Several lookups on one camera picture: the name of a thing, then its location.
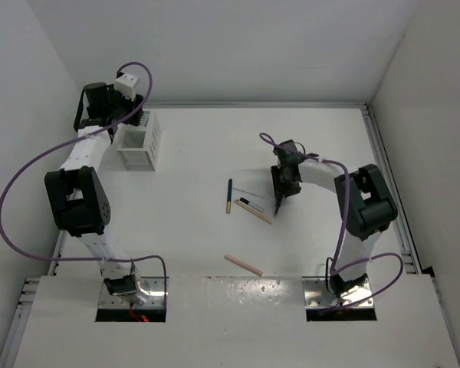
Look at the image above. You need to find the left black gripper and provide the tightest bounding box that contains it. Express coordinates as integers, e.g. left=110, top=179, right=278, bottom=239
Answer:
left=107, top=84, right=143, bottom=126

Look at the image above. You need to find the pink makeup stick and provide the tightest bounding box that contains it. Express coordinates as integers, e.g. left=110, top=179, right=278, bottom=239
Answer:
left=224, top=254, right=263, bottom=277

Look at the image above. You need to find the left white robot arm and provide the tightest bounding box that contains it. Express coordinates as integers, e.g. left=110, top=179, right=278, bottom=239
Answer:
left=44, top=77, right=143, bottom=304

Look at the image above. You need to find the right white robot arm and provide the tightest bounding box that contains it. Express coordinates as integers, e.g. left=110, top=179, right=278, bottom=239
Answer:
left=260, top=133, right=398, bottom=297

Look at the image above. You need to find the gold makeup pencil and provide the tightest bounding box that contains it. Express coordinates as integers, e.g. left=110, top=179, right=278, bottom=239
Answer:
left=233, top=200, right=272, bottom=225

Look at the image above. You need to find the black white eyeliner pen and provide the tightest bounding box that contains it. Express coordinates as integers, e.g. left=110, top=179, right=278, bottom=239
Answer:
left=239, top=197, right=264, bottom=213

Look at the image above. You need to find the thin clear silver stick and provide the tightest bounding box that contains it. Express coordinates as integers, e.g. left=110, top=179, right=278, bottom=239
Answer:
left=232, top=187, right=273, bottom=200

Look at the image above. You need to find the dark green gold mascara tube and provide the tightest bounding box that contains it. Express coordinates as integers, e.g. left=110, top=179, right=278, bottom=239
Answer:
left=225, top=178, right=233, bottom=214

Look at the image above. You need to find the white slotted organizer box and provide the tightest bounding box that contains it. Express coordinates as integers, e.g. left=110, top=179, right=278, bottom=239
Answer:
left=114, top=110, right=163, bottom=171

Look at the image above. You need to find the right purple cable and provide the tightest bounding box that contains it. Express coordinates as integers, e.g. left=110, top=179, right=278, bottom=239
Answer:
left=259, top=132, right=404, bottom=312

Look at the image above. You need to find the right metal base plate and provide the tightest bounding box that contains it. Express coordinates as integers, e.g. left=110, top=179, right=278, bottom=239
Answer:
left=302, top=278, right=374, bottom=311

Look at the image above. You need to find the metal base plate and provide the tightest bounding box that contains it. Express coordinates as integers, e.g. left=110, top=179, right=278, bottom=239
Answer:
left=302, top=278, right=374, bottom=311
left=98, top=277, right=166, bottom=309

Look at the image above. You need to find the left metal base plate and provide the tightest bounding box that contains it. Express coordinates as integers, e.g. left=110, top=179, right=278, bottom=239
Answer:
left=98, top=277, right=166, bottom=309

